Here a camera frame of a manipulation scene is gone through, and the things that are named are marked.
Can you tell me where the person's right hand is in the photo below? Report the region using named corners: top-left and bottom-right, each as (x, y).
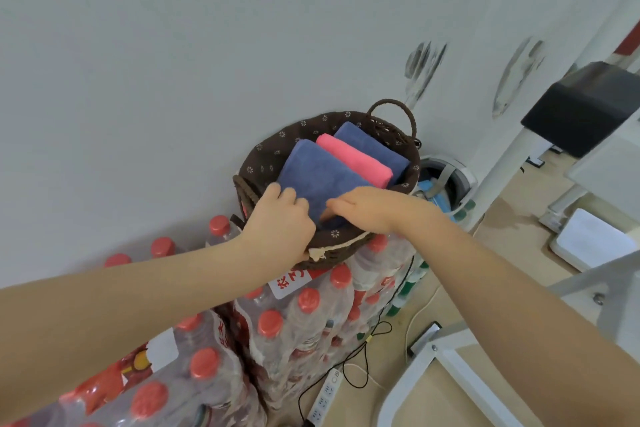
top-left (319, 186), bottom-right (446, 238)

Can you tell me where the person's left hand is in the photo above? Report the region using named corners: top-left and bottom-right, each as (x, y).
top-left (239, 183), bottom-right (317, 268)

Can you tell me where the pink towel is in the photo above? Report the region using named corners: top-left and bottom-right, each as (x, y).
top-left (315, 133), bottom-right (395, 190)

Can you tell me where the blue towel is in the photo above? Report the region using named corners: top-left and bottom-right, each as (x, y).
top-left (333, 121), bottom-right (411, 187)
top-left (276, 139), bottom-right (373, 230)

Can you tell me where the brown wicker basket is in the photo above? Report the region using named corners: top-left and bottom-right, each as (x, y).
top-left (232, 99), bottom-right (423, 272)

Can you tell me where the person's left forearm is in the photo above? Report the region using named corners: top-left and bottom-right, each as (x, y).
top-left (0, 234), bottom-right (261, 422)

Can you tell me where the person's right forearm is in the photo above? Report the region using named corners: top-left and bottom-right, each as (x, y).
top-left (399, 213), bottom-right (640, 427)

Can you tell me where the grey trash bin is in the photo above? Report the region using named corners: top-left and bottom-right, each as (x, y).
top-left (412, 155), bottom-right (479, 232)

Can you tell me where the stack of bottled water packs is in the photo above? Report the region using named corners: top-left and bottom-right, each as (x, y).
top-left (0, 215), bottom-right (431, 427)

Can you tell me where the white power strip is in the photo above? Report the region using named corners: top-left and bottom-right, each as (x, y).
top-left (305, 368), bottom-right (343, 427)

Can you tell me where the black bench pad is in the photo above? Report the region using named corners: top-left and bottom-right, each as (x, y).
top-left (521, 61), bottom-right (640, 158)

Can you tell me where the red and white banner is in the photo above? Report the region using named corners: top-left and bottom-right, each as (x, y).
top-left (612, 21), bottom-right (640, 62)

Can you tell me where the white cable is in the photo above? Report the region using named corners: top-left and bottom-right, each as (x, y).
top-left (345, 286), bottom-right (441, 390)

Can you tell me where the black power cable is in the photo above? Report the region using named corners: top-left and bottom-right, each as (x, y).
top-left (298, 256), bottom-right (416, 422)

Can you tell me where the white gym frame grey panel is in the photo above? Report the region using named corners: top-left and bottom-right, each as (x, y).
top-left (377, 251), bottom-right (640, 427)

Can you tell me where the white bench rack frame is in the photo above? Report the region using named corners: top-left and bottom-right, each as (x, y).
top-left (465, 0), bottom-right (640, 272)

